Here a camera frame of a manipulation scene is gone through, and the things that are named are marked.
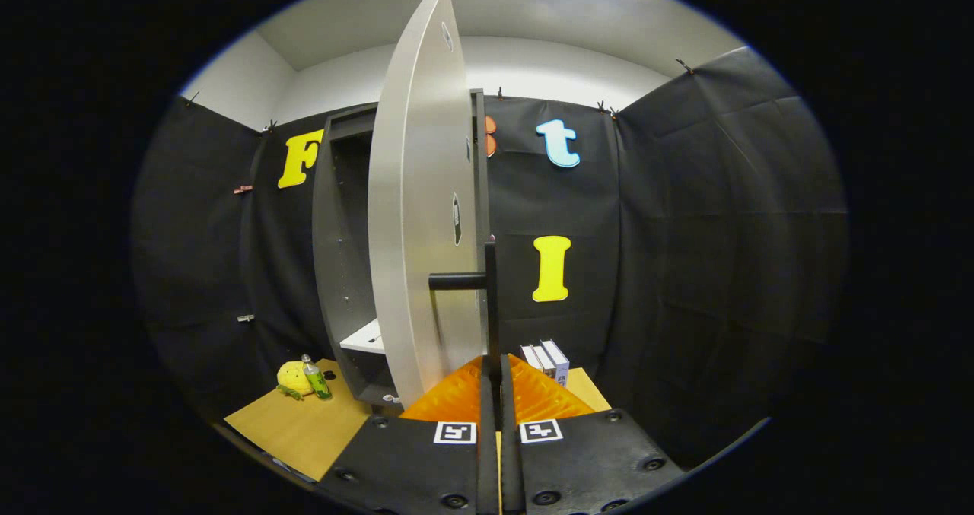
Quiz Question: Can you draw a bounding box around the dark grey shoe cabinet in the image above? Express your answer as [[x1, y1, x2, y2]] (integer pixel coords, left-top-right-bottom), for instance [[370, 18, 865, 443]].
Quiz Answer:
[[312, 89, 492, 409]]

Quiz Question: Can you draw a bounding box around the beige shoe cabinet door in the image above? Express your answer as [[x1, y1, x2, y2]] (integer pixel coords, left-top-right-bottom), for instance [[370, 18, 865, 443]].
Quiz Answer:
[[368, 0, 488, 409]]

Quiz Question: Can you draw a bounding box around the green plastic bottle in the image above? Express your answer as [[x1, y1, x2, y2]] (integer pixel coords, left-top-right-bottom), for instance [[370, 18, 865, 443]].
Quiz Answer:
[[301, 354, 333, 402]]

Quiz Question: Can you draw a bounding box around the black door handle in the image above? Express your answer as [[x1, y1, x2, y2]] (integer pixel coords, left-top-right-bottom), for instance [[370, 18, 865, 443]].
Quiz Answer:
[[428, 241, 501, 383]]

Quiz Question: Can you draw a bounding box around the white cabinet shelf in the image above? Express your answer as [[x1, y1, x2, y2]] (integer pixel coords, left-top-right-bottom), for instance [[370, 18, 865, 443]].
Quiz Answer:
[[340, 319, 386, 354]]

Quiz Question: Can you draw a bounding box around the black backdrop cloth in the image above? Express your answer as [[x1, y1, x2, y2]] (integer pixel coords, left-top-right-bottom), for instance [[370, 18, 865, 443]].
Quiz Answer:
[[129, 47, 849, 470]]

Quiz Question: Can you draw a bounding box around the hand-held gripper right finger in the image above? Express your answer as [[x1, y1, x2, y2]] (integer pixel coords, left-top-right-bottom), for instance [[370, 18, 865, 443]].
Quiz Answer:
[[500, 354, 686, 515]]

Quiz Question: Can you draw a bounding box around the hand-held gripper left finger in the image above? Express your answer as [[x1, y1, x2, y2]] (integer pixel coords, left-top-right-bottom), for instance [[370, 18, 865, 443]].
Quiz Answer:
[[318, 354, 501, 515]]

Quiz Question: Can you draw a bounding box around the yellow plush toy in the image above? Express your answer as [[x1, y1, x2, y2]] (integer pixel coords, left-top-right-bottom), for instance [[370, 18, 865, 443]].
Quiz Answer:
[[276, 361, 314, 400]]

